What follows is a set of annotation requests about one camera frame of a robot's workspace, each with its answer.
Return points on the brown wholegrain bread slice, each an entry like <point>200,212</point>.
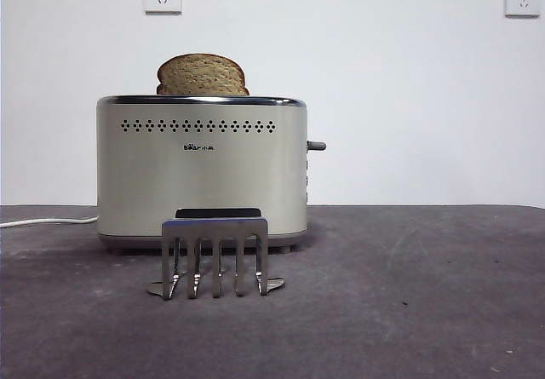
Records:
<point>202,76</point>

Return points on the grey toaster lever knob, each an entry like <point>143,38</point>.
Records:
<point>317,145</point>

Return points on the cream steel two-slot toaster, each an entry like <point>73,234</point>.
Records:
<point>200,183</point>

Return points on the shiny steel toast rack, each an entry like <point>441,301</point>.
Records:
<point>213,228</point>

